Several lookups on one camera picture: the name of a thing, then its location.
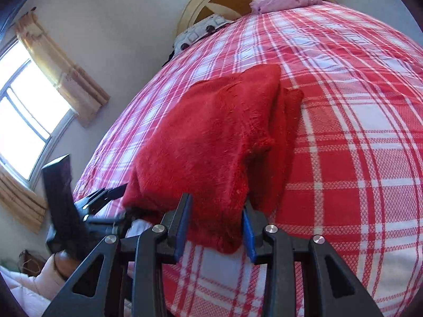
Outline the red knitted sweater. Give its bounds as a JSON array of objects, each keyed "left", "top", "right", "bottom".
[{"left": 122, "top": 64, "right": 303, "bottom": 254}]

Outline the pink sleeved left forearm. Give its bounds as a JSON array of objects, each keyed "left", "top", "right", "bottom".
[{"left": 1, "top": 252, "right": 68, "bottom": 316}]

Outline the person's left hand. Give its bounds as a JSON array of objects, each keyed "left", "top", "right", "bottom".
[{"left": 53, "top": 251, "right": 81, "bottom": 280}]

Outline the lower beige curtain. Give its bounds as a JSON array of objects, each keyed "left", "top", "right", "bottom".
[{"left": 0, "top": 164, "right": 47, "bottom": 234}]

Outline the red white plaid bedspread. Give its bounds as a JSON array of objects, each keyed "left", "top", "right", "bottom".
[{"left": 74, "top": 2, "right": 422, "bottom": 316}]

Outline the left side window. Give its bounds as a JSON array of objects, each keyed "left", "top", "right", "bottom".
[{"left": 1, "top": 36, "right": 74, "bottom": 189}]

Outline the beige curtain beside window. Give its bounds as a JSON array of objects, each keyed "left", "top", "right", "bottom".
[{"left": 15, "top": 12, "right": 110, "bottom": 127}]

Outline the white patterned pillow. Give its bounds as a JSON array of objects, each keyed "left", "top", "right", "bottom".
[{"left": 173, "top": 14, "right": 232, "bottom": 55}]

